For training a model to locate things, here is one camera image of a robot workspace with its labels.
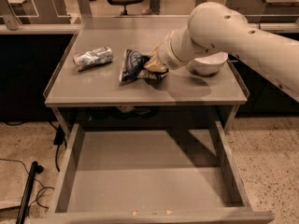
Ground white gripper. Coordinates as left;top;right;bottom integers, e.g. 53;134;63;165
144;30;194;73

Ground blue chip bag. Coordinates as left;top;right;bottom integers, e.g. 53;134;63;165
119;49;169;82

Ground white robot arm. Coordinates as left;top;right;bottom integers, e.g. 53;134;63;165
146;2;299;101

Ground grey counter cabinet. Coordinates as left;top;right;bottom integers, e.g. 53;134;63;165
45;16;247;119

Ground grey open drawer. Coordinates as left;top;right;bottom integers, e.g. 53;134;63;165
26;121;274;224

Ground white ceramic bowl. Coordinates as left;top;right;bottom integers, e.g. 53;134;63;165
186;52;228;76

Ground person legs in background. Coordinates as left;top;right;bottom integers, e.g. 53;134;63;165
142;0;161;15

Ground crushed silver can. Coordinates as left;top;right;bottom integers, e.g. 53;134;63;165
73;47;113;72

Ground grey background desk right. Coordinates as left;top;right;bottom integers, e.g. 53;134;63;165
225;0;299;23

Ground grey background desk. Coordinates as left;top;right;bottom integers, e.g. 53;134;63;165
225;0;299;23
7;0;70;24

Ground grey background desk left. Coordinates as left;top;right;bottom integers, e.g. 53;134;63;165
7;0;70;24

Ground black pole on floor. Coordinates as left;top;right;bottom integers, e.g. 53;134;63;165
15;161;43;224

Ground black floor cable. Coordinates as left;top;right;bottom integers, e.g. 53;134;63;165
0;158;55;210

